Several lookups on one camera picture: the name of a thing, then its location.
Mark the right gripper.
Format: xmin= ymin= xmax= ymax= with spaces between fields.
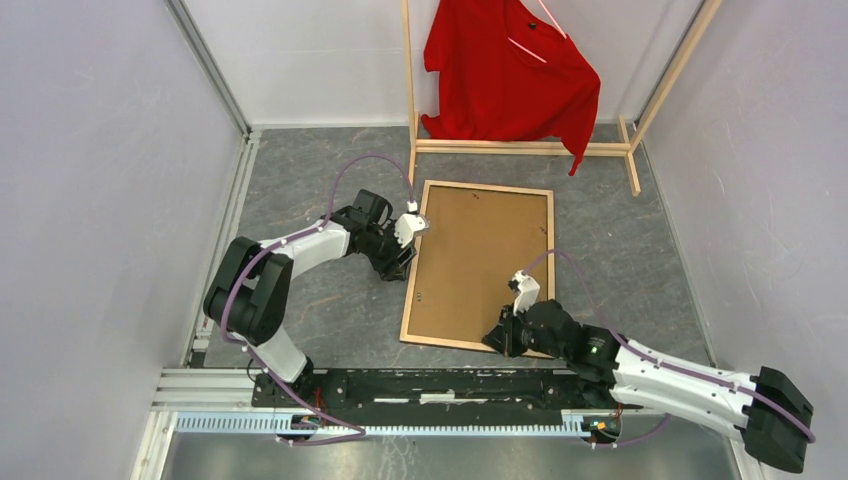
xmin=480 ymin=302 xmax=568 ymax=362

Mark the brown backing board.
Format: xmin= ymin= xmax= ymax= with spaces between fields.
xmin=407 ymin=186 xmax=550 ymax=346

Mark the wooden picture frame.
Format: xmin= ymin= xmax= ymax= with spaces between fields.
xmin=399 ymin=180 xmax=556 ymax=360

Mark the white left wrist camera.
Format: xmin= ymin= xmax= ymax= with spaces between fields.
xmin=394 ymin=201 xmax=430 ymax=248

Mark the pink clothes hanger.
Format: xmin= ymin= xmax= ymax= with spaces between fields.
xmin=503 ymin=1 xmax=569 ymax=65

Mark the red t-shirt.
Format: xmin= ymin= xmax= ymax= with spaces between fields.
xmin=421 ymin=0 xmax=601 ymax=175

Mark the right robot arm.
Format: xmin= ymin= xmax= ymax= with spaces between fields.
xmin=482 ymin=300 xmax=814 ymax=474

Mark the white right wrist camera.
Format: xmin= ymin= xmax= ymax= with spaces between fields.
xmin=508 ymin=270 xmax=540 ymax=316

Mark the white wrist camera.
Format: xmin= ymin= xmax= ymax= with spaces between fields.
xmin=508 ymin=270 xmax=540 ymax=316
xmin=394 ymin=201 xmax=430 ymax=248

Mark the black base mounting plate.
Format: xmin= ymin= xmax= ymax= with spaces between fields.
xmin=292 ymin=368 xmax=622 ymax=427

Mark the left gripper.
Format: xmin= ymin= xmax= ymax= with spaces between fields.
xmin=363 ymin=221 xmax=418 ymax=284

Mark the wooden clothes rack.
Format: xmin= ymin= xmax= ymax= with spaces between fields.
xmin=400 ymin=0 xmax=722 ymax=197

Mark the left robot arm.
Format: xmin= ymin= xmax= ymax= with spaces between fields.
xmin=202 ymin=190 xmax=430 ymax=408

